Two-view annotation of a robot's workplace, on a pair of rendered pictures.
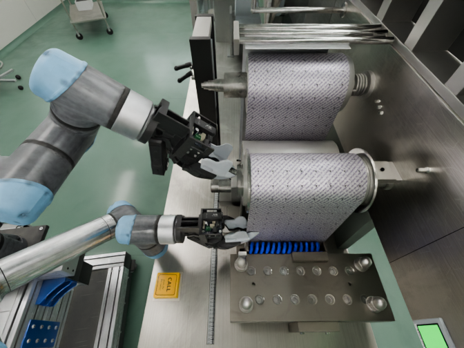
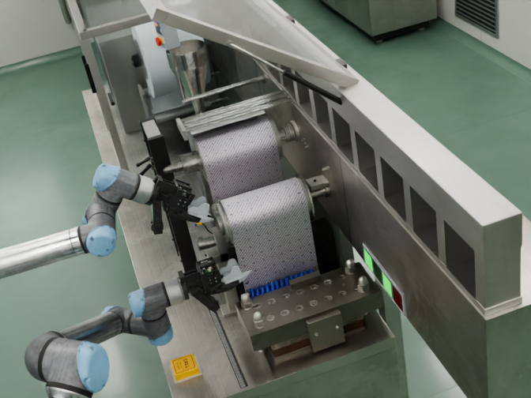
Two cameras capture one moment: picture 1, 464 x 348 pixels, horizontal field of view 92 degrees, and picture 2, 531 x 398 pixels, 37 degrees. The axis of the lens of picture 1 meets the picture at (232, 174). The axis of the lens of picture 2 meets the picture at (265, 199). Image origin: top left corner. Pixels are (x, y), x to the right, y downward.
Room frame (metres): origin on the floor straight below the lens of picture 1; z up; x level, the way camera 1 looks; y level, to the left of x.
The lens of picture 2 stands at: (-1.63, 0.22, 2.50)
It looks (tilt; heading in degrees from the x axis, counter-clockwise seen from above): 32 degrees down; 349
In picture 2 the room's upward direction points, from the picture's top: 11 degrees counter-clockwise
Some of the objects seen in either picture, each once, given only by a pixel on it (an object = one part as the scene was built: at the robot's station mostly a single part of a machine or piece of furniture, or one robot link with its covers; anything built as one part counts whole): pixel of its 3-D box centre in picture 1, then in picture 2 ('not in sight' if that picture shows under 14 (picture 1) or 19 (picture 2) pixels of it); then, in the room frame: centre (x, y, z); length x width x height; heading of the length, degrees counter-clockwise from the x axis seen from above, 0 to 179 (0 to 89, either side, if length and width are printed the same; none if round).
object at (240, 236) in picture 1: (242, 235); (237, 272); (0.22, -0.03, 1.12); 0.09 x 0.03 x 0.06; 89
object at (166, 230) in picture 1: (170, 228); (175, 290); (0.24, 0.16, 1.11); 0.08 x 0.05 x 0.08; 0
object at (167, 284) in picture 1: (167, 285); (184, 366); (0.13, 0.20, 0.91); 0.07 x 0.07 x 0.02; 0
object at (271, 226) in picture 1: (291, 228); (276, 256); (0.23, -0.16, 1.12); 0.23 x 0.01 x 0.18; 90
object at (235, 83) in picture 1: (235, 85); (190, 162); (0.54, -0.01, 1.33); 0.06 x 0.06 x 0.06; 0
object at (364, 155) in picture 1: (355, 180); (304, 196); (0.29, -0.29, 1.25); 0.15 x 0.01 x 0.15; 0
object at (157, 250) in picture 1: (149, 238); (152, 324); (0.24, 0.25, 1.01); 0.11 x 0.08 x 0.11; 51
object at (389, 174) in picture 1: (383, 171); (317, 182); (0.29, -0.33, 1.28); 0.06 x 0.05 x 0.02; 90
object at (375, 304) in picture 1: (378, 303); (363, 282); (0.07, -0.36, 1.05); 0.04 x 0.04 x 0.04
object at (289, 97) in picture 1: (284, 161); (256, 213); (0.42, -0.16, 1.16); 0.39 x 0.23 x 0.51; 0
